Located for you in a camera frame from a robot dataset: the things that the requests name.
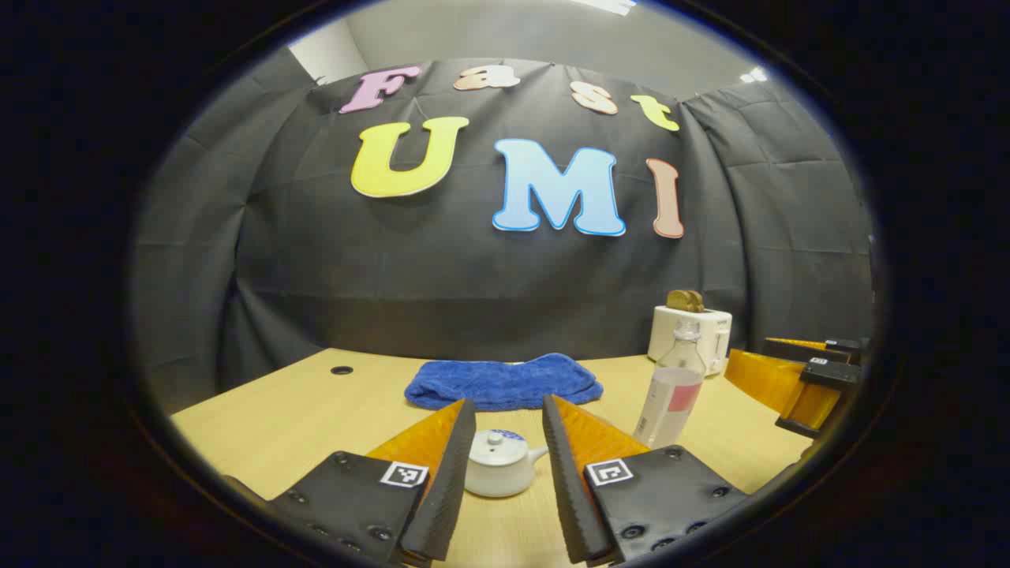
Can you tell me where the white ceramic teacup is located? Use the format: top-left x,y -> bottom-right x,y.
464,440 -> 550,499

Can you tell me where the white teacup lid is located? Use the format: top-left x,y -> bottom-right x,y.
471,429 -> 531,468

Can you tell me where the clear plastic water bottle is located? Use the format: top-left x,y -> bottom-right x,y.
633,318 -> 707,449

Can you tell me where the black backdrop cloth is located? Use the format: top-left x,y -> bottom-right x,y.
130,47 -> 877,411

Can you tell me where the white toaster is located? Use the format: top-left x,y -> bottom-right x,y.
647,304 -> 733,376

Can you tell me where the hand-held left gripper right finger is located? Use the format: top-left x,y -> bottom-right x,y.
542,394 -> 749,567

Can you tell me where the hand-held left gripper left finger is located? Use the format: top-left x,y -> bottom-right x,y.
267,398 -> 477,567

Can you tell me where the blue towel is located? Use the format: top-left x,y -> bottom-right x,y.
404,353 -> 604,413

